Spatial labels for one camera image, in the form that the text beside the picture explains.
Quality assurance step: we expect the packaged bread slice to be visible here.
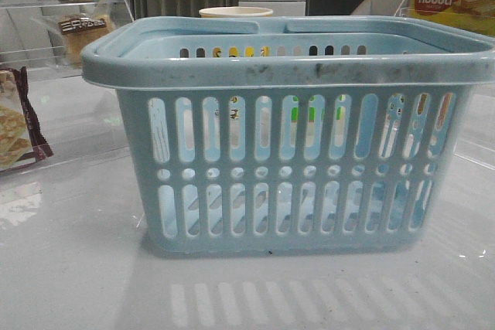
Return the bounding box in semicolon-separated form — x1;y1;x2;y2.
40;3;115;67

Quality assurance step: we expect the light blue plastic basket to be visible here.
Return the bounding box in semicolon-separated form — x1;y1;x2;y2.
81;16;494;253

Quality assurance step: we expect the yellow popcorn paper cup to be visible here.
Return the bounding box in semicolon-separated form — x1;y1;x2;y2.
198;6;274;121

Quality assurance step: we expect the clear acrylic display shelf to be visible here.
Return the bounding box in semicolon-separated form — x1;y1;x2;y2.
1;0;131;173

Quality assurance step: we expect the maroon cracker snack packet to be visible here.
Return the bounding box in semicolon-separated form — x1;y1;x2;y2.
1;67;53;172

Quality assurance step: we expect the clear acrylic right stand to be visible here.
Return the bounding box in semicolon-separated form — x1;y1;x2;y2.
396;0;494;37

